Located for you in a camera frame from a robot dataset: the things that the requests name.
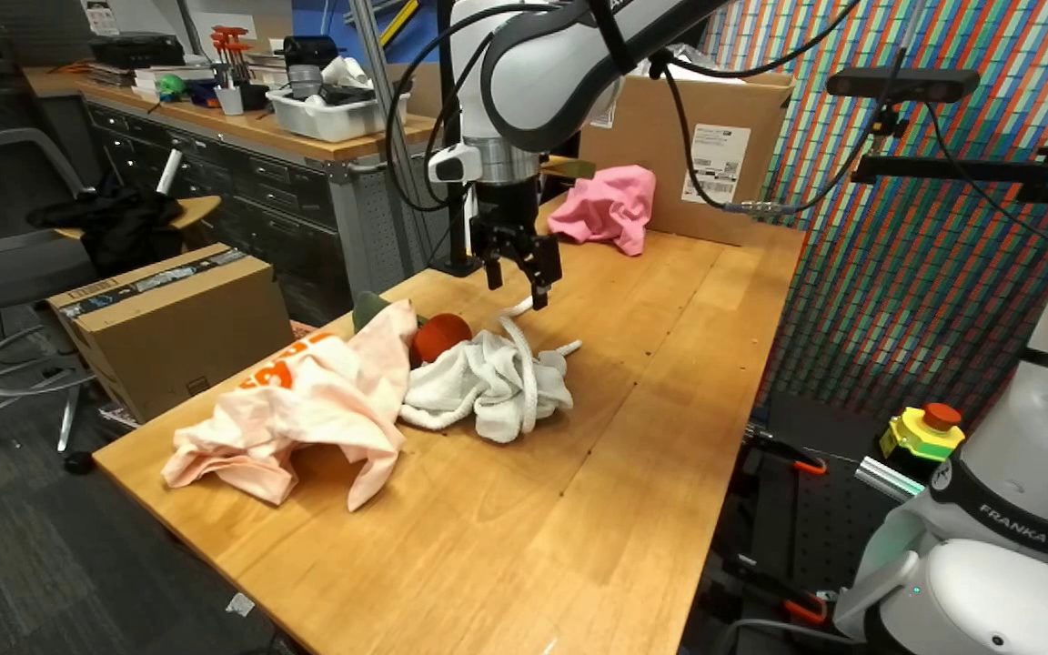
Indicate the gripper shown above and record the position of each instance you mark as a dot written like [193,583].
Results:
[506,207]

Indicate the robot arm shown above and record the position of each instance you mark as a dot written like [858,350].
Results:
[542,73]

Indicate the black pole stand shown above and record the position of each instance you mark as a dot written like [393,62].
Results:
[458,227]

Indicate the orange ball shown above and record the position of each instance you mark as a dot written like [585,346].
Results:
[440,337]

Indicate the pink cloth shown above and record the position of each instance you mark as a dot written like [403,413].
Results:
[606,207]

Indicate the white towel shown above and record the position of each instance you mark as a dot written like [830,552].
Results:
[478,382]

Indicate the dark green object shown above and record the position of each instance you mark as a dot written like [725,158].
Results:
[367,309]

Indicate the large cardboard box with label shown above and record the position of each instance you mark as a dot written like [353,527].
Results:
[670,136]

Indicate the white plastic bin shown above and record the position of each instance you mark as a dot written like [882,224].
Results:
[333,116]

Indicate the peach cloth with orange print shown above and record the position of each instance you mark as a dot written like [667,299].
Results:
[306,409]

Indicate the workbench with drawers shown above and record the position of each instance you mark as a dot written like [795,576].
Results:
[242,173]

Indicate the round wooden stool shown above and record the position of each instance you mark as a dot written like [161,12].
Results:
[196,211]

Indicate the white cup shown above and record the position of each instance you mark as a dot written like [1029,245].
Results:
[230,100]

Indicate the cardboard box with black tape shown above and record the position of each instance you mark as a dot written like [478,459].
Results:
[178,327]

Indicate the stack of books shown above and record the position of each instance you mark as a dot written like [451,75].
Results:
[174,77]

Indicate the black bag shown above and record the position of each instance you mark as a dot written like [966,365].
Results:
[119,227]

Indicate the yellow emergency stop button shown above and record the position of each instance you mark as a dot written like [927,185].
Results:
[924,435]

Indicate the black case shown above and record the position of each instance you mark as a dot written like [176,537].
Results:
[135,50]

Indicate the aluminium post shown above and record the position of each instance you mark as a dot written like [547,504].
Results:
[392,127]

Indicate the camera on mount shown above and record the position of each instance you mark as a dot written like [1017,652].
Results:
[906,84]

